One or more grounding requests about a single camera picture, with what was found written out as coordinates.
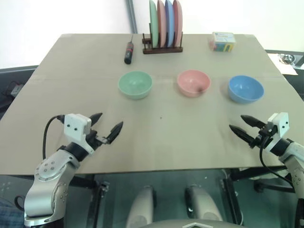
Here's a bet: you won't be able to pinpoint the black red screwdriver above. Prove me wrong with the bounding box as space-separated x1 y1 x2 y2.
124 34 135 65

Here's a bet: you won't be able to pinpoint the blue plate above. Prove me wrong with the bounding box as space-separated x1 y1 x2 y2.
164 0 175 47

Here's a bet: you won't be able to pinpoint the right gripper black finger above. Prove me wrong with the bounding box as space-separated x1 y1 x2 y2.
240 114 267 129
229 124 257 146

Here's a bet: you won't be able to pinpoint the white blue printed box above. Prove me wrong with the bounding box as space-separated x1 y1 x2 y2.
209 31 237 53

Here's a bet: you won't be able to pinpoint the red bowl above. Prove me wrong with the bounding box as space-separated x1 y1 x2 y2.
177 69 211 98

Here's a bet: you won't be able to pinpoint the blue bowl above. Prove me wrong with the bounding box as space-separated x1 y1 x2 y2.
228 75 265 105

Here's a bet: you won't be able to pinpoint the black side table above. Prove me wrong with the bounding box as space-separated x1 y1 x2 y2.
0 65 39 121

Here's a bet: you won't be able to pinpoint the black floor cable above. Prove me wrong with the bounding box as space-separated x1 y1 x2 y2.
14 194 26 211

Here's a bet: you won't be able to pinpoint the green bowl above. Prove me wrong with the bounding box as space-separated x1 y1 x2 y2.
118 71 153 100

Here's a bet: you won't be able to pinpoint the grey robot left leg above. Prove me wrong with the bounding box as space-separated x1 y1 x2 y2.
125 185 158 228

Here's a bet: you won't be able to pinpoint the green plate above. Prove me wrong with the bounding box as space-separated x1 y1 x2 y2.
149 0 159 48

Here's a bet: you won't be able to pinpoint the small device with red wires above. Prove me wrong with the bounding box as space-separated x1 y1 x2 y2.
6 80 25 97

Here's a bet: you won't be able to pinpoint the grey metal pole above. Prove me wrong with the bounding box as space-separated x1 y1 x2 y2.
125 0 139 34

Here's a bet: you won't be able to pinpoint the tangled black cables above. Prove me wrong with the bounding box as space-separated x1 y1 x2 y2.
278 53 297 65

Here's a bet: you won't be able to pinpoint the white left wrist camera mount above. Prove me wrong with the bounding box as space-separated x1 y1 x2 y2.
64 113 95 155

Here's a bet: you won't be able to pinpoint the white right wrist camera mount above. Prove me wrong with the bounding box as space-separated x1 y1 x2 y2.
262 112 290 152

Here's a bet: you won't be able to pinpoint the black table frame leg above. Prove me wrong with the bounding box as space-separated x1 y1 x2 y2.
219 170 246 226
85 181 110 228

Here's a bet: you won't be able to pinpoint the grey robot right leg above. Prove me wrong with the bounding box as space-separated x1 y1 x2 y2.
184 183 224 228

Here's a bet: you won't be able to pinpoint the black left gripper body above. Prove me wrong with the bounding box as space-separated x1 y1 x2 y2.
86 129 110 152

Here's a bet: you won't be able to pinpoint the pink plate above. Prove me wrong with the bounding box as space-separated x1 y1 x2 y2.
171 0 183 46
156 0 167 48

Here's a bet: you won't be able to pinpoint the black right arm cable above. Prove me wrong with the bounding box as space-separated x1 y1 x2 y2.
259 142 295 186

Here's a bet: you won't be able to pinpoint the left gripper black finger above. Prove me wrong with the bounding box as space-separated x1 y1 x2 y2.
89 113 104 128
105 121 124 144

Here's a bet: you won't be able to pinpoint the grey robot leg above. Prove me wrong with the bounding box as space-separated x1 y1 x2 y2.
184 183 224 228
125 185 158 228

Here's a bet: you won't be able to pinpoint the black side desk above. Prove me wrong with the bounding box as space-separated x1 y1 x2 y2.
264 49 304 102

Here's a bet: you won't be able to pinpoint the grey robot torso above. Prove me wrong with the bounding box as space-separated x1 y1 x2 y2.
146 219 239 228

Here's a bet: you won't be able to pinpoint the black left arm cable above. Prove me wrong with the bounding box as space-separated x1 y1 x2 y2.
42 114 66 159

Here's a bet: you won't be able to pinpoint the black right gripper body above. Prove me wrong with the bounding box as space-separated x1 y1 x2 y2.
250 124 277 149

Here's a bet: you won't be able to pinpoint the dark wooden plate rack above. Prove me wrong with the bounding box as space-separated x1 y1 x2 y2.
142 22 184 55

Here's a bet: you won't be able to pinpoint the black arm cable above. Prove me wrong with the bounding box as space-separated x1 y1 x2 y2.
42 114 66 159
259 142 295 186

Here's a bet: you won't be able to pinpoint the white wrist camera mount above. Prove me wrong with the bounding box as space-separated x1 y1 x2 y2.
262 112 290 152
64 113 95 155

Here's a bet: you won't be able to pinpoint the white paper sheet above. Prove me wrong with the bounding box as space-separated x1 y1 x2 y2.
267 53 298 76

